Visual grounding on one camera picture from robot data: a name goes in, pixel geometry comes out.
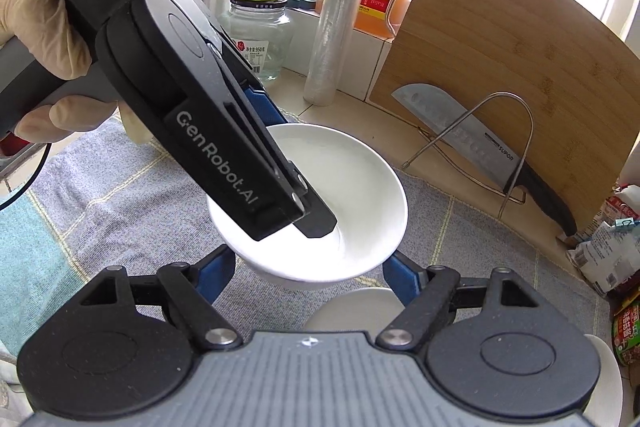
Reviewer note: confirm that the teal binder clip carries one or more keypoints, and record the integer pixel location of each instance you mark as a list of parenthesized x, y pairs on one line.
[(627, 224)]

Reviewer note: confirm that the bamboo cutting board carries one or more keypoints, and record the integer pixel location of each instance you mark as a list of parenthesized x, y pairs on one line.
[(500, 32)]

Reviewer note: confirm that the person's left hand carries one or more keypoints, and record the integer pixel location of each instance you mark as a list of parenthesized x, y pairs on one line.
[(45, 22)]

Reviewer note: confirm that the green-lidded sauce jar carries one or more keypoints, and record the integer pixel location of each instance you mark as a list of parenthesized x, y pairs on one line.
[(627, 337)]

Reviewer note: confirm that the red and white bag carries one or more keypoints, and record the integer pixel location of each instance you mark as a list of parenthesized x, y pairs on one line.
[(625, 204)]

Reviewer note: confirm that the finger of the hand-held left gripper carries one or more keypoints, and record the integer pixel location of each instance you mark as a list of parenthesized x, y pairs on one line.
[(262, 109), (315, 217)]

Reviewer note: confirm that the white printed bag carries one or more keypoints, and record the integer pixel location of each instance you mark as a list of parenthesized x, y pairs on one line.
[(605, 257)]

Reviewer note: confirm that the grey teal checked towel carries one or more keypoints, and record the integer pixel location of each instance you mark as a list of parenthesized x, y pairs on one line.
[(125, 207)]

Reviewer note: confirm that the large plastic wrap roll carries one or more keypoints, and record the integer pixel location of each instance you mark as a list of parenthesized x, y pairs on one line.
[(335, 32)]

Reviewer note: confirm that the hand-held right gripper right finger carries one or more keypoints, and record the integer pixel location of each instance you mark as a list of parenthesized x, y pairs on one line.
[(402, 279)]

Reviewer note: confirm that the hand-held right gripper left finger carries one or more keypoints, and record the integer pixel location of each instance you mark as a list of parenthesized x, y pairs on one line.
[(215, 274)]

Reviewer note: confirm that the glass jar with green lid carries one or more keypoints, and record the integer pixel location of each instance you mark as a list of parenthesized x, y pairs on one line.
[(260, 37)]

